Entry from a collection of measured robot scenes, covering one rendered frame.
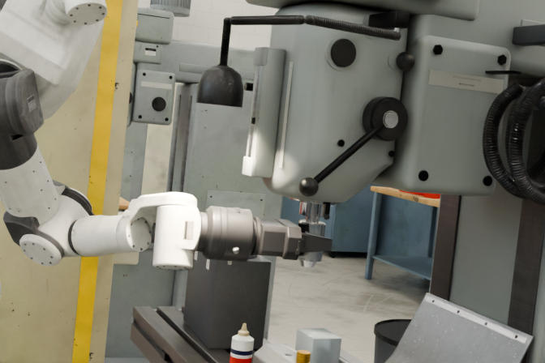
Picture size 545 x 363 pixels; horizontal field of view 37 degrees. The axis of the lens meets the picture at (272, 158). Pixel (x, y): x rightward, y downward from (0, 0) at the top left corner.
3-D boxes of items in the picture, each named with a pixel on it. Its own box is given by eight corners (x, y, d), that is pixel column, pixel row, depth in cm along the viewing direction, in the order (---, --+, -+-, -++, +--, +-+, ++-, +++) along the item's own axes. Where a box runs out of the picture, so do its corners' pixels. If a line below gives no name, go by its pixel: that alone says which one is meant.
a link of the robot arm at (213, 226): (230, 202, 133) (160, 195, 130) (226, 268, 130) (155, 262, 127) (217, 214, 143) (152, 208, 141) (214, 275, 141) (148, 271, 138)
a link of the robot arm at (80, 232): (128, 267, 138) (49, 271, 149) (154, 223, 145) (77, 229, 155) (93, 225, 132) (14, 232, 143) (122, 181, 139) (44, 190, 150)
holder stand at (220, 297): (207, 349, 167) (216, 253, 166) (182, 320, 188) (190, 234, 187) (263, 349, 171) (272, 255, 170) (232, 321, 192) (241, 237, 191)
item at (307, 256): (293, 255, 141) (296, 224, 141) (319, 258, 142) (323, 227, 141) (295, 260, 137) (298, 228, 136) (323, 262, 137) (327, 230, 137)
